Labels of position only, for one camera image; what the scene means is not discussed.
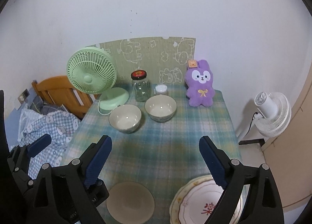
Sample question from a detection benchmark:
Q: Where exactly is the large grey floral bowl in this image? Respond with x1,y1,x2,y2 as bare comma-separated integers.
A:
106,181,155,223

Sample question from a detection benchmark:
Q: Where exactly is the white plate red pattern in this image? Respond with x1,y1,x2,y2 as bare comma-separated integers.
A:
175,180,244,224

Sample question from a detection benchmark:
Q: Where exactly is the round yellow flower plate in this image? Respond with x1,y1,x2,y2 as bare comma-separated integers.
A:
169,174,251,224

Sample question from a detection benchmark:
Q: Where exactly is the blue checkered blanket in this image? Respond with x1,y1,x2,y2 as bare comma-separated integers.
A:
9,107,80,179

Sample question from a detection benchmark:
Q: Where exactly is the wooden bed headboard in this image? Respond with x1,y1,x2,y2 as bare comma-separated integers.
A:
32,76,100,119

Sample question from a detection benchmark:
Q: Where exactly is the blue floral bowl middle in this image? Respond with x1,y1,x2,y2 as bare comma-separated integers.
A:
109,105,142,134

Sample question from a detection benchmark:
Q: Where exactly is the blue floral bowl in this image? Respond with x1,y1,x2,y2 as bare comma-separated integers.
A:
144,95,177,123
109,105,142,134

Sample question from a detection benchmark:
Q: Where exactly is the plaid green tablecloth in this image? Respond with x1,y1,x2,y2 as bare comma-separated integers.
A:
61,85,241,223

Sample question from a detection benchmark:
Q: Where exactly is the white clip fan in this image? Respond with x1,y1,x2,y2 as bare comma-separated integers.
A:
254,92,291,138

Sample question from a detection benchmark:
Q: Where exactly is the blue floral bowl right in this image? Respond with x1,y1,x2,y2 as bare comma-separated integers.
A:
144,95,177,123

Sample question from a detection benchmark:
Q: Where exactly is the green desk fan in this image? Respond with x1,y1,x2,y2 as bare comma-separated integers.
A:
67,46,129,116

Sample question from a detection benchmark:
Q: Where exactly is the glass jar black lid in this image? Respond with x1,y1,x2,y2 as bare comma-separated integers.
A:
131,70,150,102

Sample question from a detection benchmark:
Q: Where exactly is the cotton swab container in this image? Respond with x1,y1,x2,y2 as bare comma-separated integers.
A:
154,84,168,96

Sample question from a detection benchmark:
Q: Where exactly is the purple plush bunny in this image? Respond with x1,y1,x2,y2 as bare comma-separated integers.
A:
184,60,215,107

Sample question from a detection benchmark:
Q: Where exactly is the wall socket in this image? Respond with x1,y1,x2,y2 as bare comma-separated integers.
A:
18,89,30,104

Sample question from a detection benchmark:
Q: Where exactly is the green cartoon wall mat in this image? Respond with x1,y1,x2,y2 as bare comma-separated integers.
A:
93,37,196,85

